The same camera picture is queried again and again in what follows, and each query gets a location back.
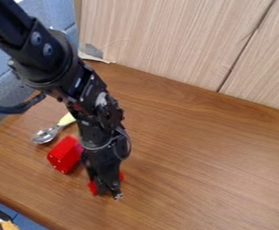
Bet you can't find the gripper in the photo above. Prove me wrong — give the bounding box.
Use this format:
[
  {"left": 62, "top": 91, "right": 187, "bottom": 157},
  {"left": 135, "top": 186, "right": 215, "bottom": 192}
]
[{"left": 75, "top": 117, "right": 134, "bottom": 201}]

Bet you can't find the small red toy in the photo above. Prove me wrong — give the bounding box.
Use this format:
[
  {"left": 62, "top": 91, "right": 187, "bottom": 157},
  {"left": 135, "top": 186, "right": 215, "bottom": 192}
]
[{"left": 86, "top": 172, "right": 126, "bottom": 198}]

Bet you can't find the red block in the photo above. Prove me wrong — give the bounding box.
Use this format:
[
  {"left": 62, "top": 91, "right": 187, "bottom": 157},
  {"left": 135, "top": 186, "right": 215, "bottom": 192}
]
[{"left": 45, "top": 135, "right": 85, "bottom": 175}]

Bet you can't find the silver spoon with yellow handle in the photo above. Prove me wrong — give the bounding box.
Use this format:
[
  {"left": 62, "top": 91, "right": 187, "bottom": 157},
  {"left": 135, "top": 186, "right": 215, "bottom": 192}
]
[{"left": 31, "top": 112, "right": 78, "bottom": 146}]

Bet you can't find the black cable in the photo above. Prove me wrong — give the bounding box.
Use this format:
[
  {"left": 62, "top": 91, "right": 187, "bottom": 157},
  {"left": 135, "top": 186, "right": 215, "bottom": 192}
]
[{"left": 0, "top": 93, "right": 48, "bottom": 115}]

